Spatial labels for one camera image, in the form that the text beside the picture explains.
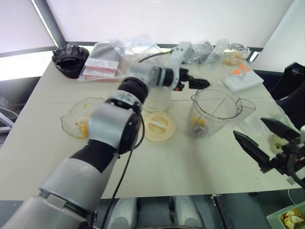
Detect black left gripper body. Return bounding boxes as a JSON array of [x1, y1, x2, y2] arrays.
[[177, 68, 193, 93]]

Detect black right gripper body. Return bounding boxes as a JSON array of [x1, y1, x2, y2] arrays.
[[259, 137, 305, 183]]

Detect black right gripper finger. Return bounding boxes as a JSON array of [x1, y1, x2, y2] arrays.
[[233, 130, 271, 168], [260, 117, 301, 142]]

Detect transparent blender jar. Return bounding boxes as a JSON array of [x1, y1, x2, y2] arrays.
[[187, 88, 257, 138]]

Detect cream blender lid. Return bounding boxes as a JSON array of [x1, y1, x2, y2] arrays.
[[144, 111, 176, 143]]

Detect white blender base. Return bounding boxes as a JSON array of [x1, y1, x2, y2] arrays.
[[144, 85, 172, 113]]

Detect orange segments pile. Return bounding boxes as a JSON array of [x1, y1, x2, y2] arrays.
[[76, 116, 91, 139]]

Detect pale green towel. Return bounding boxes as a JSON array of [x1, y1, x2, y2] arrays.
[[268, 112, 301, 156]]

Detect clear bag with dark items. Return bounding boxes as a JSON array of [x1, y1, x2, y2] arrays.
[[183, 41, 215, 65]]

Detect clear bag with fruit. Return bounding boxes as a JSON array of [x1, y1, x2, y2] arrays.
[[206, 38, 251, 72]]

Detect pale yellow fruit pieces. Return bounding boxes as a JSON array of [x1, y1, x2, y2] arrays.
[[223, 57, 241, 67]]

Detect white power strip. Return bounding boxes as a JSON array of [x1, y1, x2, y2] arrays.
[[223, 71, 264, 93]]

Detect black chair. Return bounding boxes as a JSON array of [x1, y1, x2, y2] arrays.
[[269, 62, 305, 129]]

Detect crumpled aluminium foil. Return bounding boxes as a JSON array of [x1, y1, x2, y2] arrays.
[[226, 42, 251, 58]]

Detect green plastic bin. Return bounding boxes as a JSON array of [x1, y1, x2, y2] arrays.
[[266, 203, 305, 229]]

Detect large clear plastic bag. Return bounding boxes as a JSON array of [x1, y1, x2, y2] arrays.
[[107, 33, 165, 73]]

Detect orange peels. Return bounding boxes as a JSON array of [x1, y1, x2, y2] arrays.
[[281, 208, 305, 229]]

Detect pink white packets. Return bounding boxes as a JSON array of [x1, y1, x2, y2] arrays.
[[78, 58, 120, 83]]

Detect grey flat pouch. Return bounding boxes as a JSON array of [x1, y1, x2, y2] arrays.
[[88, 42, 124, 63]]

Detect black plastic bag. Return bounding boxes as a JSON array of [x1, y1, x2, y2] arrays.
[[51, 44, 90, 79]]

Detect clear glass bowl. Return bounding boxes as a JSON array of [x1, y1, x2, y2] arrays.
[[60, 96, 105, 139]]

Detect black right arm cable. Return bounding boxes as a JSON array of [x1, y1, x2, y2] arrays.
[[286, 154, 305, 188]]

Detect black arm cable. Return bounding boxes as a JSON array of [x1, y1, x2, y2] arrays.
[[101, 49, 177, 229], [286, 154, 305, 188]]

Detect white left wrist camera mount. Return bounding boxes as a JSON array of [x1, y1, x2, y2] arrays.
[[169, 42, 193, 91]]

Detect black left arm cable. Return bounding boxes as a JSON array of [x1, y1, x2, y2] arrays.
[[101, 49, 177, 229]]

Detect dark window frame post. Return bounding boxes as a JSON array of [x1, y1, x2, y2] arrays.
[[32, 0, 68, 48]]

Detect grey metal frame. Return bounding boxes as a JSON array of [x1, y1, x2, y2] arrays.
[[0, 95, 19, 144]]

